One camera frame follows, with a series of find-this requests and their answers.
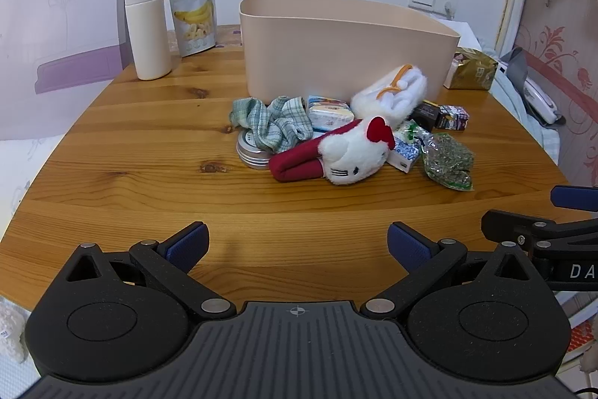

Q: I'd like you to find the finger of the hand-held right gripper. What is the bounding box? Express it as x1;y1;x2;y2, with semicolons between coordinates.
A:
481;209;598;258
550;185;598;213

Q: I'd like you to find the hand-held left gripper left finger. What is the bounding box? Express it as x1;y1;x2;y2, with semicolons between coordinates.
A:
63;221;237;321

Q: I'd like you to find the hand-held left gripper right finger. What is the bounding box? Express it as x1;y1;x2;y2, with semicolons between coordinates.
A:
364;221;538;321

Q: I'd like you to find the clear bag of green herbs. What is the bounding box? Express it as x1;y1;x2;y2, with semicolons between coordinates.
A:
420;132;475;191

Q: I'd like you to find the small printed cartoon box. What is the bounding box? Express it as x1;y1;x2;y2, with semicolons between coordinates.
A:
435;104;470;132

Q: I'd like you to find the white fluffy plush slipper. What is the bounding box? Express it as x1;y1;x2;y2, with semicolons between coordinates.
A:
350;63;428;131

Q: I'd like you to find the cartoon bear tissue pack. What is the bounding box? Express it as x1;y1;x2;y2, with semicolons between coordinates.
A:
306;95;356;133

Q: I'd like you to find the beige plastic storage bin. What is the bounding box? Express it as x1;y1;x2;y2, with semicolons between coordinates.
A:
239;0;462;107

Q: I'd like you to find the white handheld device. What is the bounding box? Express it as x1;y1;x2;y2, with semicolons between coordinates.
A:
522;76;562;127

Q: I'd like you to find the light blue cloth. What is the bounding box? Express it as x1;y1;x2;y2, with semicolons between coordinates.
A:
481;44;561;168

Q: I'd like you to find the round silver metal tin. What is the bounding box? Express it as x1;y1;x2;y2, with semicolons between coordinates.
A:
236;129;276;170

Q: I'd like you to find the small dark box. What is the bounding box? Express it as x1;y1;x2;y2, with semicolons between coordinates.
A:
411;100;441;129

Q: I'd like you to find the grey curved object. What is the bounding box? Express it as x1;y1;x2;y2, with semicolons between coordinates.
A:
507;47;532;88

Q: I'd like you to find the green plaid cloth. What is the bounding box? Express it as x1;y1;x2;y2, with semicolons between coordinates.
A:
229;96;314;154

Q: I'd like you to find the gold foil packet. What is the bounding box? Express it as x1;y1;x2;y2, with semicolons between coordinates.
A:
443;47;498;91

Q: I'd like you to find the white fluffy cloth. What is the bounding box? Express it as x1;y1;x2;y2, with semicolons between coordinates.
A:
0;298;25;363

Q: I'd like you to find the white paper sheet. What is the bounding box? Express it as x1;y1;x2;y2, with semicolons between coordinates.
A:
439;20;478;50

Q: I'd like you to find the white thermos bottle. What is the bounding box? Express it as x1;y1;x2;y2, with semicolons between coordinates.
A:
123;0;173;81

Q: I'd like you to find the banana chips pouch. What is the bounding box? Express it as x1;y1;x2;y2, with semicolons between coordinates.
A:
167;0;216;58

